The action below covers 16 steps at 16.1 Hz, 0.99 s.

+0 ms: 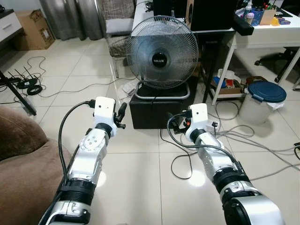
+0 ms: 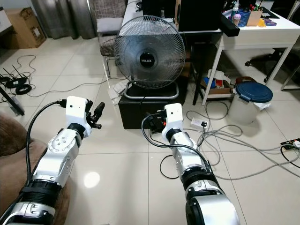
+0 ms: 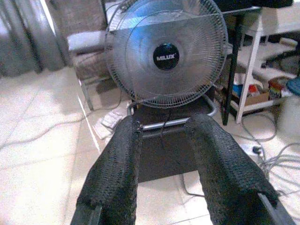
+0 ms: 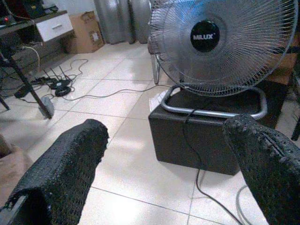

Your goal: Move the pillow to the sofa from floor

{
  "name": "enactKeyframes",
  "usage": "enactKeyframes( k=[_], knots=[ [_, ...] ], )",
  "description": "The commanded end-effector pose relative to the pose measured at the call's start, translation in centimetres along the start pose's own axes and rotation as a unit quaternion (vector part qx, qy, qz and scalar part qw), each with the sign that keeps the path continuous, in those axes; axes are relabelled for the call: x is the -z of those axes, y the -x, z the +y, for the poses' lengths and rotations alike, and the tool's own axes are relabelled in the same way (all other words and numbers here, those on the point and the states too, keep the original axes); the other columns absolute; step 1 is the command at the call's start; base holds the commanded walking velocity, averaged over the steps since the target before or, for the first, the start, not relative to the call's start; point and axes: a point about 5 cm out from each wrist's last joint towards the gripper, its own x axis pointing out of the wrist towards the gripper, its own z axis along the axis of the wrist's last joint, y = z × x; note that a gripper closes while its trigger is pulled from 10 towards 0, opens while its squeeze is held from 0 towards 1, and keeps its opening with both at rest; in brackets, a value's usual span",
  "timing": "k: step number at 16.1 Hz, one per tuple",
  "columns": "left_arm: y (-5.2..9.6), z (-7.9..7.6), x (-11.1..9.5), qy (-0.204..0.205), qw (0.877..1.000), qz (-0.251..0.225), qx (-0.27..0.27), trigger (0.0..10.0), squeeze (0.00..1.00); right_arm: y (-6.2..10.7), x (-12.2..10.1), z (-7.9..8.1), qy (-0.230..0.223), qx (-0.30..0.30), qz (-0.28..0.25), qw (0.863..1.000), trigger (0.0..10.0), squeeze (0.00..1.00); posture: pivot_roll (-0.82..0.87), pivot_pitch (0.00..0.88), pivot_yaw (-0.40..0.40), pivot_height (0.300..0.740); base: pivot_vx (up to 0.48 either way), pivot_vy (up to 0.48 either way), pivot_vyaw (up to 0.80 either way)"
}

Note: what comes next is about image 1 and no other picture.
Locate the grey round floor fan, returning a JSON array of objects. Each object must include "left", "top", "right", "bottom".
[{"left": 126, "top": 15, "right": 199, "bottom": 100}]

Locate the brown velvet sofa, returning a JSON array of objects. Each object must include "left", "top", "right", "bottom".
[{"left": 0, "top": 105, "right": 86, "bottom": 225}]

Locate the black box stand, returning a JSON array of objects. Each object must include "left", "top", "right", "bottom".
[{"left": 129, "top": 87, "right": 198, "bottom": 130}]

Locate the white power strip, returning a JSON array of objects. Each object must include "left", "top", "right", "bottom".
[{"left": 205, "top": 120, "right": 221, "bottom": 135}]

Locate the open box of clutter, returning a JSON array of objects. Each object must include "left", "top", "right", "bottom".
[{"left": 213, "top": 69, "right": 256, "bottom": 98}]

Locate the white bin with blue lid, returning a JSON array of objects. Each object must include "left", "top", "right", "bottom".
[{"left": 238, "top": 81, "right": 287, "bottom": 125}]

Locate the grey patterned chair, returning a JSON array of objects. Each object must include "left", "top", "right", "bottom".
[{"left": 100, "top": 0, "right": 137, "bottom": 79}]

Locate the black slanted pole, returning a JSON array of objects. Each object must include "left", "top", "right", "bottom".
[{"left": 0, "top": 70, "right": 38, "bottom": 116}]

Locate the grey curtain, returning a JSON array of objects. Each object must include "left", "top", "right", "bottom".
[{"left": 39, "top": 0, "right": 106, "bottom": 41}]

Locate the black computer monitor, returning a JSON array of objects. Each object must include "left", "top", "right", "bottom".
[{"left": 187, "top": 0, "right": 240, "bottom": 32}]

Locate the black speaker bar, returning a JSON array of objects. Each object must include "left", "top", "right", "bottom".
[{"left": 233, "top": 18, "right": 255, "bottom": 37}]

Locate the black office chair base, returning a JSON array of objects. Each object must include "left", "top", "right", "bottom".
[{"left": 255, "top": 47, "right": 300, "bottom": 84}]

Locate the brown cardboard box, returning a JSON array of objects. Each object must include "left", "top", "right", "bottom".
[{"left": 13, "top": 9, "right": 56, "bottom": 51}]

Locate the brown pen holder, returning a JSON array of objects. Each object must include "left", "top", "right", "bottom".
[{"left": 259, "top": 4, "right": 277, "bottom": 26}]

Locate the white cabinet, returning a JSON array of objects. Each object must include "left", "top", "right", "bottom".
[{"left": 0, "top": 9, "right": 23, "bottom": 45}]

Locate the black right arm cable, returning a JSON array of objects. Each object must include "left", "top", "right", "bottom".
[{"left": 167, "top": 112, "right": 242, "bottom": 172}]

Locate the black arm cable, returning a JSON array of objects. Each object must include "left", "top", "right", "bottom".
[
  {"left": 58, "top": 100, "right": 97, "bottom": 181},
  {"left": 167, "top": 112, "right": 242, "bottom": 172}
]

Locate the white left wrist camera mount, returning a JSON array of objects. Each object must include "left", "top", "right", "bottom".
[{"left": 94, "top": 97, "right": 117, "bottom": 128}]

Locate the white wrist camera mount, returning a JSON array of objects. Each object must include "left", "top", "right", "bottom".
[
  {"left": 94, "top": 97, "right": 117, "bottom": 128},
  {"left": 189, "top": 104, "right": 208, "bottom": 136}
]

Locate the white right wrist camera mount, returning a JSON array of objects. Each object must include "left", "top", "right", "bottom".
[{"left": 189, "top": 104, "right": 208, "bottom": 136}]

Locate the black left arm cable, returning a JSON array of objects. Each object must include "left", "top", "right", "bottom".
[{"left": 58, "top": 100, "right": 97, "bottom": 181}]

